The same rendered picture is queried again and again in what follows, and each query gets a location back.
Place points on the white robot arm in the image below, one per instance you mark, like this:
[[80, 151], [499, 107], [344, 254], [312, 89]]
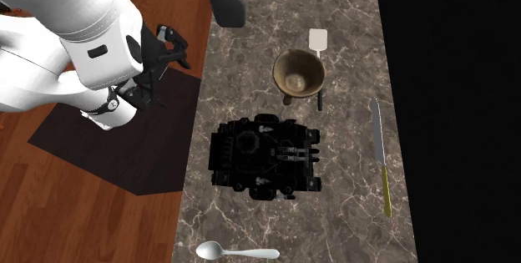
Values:
[[81, 18]]

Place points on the brown cup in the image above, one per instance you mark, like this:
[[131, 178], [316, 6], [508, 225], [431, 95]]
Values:
[[299, 73]]

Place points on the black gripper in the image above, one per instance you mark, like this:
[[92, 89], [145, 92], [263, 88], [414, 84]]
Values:
[[152, 56]]

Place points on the white spoon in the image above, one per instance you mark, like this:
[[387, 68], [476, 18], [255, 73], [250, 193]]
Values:
[[211, 250]]

